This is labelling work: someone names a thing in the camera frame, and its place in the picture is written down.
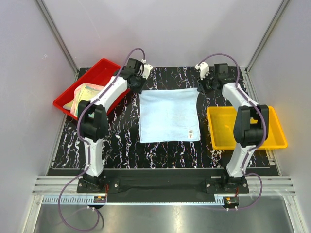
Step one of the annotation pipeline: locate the light blue towel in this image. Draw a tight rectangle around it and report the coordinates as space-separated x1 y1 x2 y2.
139 88 201 143

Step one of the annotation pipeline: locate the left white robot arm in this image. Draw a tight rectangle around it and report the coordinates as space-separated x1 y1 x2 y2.
77 58 153 192

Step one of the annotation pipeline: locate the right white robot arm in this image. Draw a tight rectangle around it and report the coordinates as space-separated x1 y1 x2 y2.
195 62 269 193

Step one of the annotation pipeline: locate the red plastic bin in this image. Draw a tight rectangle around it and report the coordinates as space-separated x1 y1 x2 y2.
53 58 120 121

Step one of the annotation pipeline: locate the yellow plastic bin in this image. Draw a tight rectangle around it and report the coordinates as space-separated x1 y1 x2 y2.
207 106 288 150

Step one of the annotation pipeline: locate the pastel yellow pink towel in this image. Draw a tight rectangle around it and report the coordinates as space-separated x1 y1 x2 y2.
63 83 104 117

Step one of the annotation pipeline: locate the left connector box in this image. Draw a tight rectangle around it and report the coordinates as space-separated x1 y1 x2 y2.
93 196 107 203

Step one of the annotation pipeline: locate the connector box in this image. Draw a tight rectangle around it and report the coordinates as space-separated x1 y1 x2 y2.
224 196 240 206
93 196 107 203

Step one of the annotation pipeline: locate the right connector box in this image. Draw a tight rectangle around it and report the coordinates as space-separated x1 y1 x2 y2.
224 196 240 206

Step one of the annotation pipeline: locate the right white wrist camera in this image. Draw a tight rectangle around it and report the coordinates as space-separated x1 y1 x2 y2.
195 62 209 80

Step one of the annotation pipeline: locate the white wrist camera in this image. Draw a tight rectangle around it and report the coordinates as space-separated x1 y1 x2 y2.
141 64 154 80
195 62 209 80

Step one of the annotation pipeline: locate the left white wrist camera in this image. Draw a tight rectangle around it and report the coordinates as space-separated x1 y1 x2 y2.
141 64 154 80

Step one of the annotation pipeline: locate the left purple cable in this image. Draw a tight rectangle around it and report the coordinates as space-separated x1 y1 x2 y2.
57 47 148 231

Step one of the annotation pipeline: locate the purple cable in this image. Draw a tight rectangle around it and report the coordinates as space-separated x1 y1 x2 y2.
57 47 148 231
196 53 268 211

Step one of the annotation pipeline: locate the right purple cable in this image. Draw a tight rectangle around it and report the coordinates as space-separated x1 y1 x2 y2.
196 53 268 211

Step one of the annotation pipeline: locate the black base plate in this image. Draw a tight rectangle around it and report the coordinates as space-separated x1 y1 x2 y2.
77 177 249 194

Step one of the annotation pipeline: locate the aluminium rail frame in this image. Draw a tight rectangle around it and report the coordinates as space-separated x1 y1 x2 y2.
32 176 295 196

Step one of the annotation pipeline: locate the white slotted cable duct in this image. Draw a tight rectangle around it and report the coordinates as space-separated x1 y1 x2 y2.
42 195 106 205

